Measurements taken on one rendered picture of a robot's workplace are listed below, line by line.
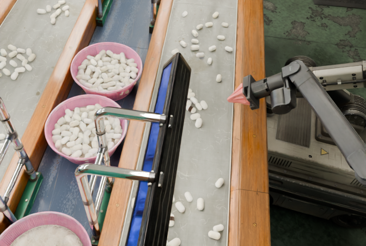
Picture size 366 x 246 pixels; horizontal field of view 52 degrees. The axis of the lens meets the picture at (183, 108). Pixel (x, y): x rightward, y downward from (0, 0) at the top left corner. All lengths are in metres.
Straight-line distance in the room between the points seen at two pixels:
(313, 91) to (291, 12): 2.17
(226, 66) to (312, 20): 1.76
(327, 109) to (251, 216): 0.38
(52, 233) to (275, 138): 0.99
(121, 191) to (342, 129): 0.64
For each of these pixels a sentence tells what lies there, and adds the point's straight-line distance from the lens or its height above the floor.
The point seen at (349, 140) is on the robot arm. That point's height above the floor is 1.08.
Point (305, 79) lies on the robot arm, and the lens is 1.12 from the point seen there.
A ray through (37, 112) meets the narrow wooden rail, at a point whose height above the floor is 0.76.
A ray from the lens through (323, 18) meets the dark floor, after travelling 3.29.
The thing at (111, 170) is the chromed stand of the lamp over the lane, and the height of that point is 1.12.
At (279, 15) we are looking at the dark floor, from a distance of 3.16.
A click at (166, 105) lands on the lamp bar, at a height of 1.11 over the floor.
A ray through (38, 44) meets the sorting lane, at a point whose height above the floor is 0.74.
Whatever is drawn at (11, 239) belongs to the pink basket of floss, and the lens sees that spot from 1.19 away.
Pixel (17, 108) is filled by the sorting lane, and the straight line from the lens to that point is 1.43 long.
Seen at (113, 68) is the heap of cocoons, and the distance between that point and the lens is 1.50.
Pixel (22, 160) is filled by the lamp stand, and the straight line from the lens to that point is 1.16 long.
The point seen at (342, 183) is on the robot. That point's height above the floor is 0.38.
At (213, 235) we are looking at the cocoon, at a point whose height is 0.76.
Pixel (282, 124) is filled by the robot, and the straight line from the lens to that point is 1.75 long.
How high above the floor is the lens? 1.80
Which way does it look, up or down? 51 degrees down
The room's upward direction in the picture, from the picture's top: 7 degrees clockwise
